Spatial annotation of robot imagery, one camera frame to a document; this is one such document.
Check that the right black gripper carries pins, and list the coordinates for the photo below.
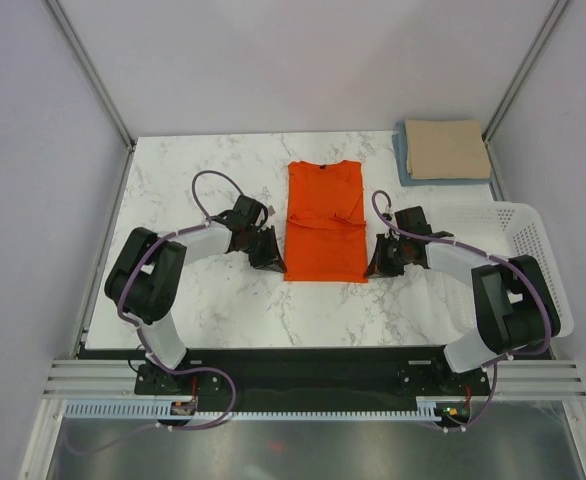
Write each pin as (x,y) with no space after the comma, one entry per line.
(378,266)

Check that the white slotted cable duct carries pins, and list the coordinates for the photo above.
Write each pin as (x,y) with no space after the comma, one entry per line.
(168,410)

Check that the white plastic basket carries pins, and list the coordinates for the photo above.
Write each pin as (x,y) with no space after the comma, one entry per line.
(507,230)

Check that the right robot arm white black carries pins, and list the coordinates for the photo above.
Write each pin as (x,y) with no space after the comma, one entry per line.
(495,261)

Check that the folded beige t shirt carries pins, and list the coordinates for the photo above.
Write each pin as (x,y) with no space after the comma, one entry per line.
(446,150)

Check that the left aluminium frame post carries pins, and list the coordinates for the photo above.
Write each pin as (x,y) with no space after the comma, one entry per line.
(81,55)

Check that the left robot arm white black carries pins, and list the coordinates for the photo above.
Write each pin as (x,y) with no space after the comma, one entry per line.
(144,281)

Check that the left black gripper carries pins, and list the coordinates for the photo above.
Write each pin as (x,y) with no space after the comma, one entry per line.
(271,258)

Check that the aluminium frame post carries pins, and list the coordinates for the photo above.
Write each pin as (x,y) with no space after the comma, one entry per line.
(532,56)
(81,55)

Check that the folded blue t shirt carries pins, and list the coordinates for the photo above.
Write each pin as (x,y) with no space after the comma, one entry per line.
(400,147)

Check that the orange t shirt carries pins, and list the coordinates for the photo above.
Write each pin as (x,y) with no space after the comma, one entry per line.
(325,238)

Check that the right aluminium frame post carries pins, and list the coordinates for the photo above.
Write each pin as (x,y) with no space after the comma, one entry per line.
(532,56)

